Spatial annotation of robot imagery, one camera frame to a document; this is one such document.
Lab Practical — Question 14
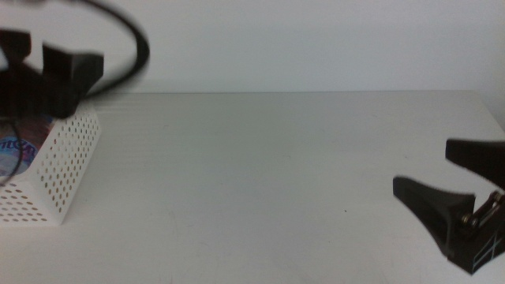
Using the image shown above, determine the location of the clear water bottle blue cap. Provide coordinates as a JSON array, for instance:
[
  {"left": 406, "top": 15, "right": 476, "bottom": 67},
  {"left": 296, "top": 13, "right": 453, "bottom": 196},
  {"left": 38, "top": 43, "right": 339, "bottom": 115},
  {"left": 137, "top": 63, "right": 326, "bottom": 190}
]
[{"left": 0, "top": 125, "right": 40, "bottom": 178}]

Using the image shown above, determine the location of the white perforated plastic basket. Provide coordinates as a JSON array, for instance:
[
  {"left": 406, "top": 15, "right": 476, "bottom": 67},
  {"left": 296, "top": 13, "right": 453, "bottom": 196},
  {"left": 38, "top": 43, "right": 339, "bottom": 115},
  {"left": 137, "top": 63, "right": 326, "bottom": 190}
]
[{"left": 0, "top": 103, "right": 103, "bottom": 226}]

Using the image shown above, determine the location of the thick black braided cable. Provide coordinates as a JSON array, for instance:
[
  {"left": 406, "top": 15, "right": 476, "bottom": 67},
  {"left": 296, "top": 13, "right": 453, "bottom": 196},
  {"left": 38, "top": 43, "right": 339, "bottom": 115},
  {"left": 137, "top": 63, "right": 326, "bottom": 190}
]
[{"left": 69, "top": 0, "right": 152, "bottom": 99}]

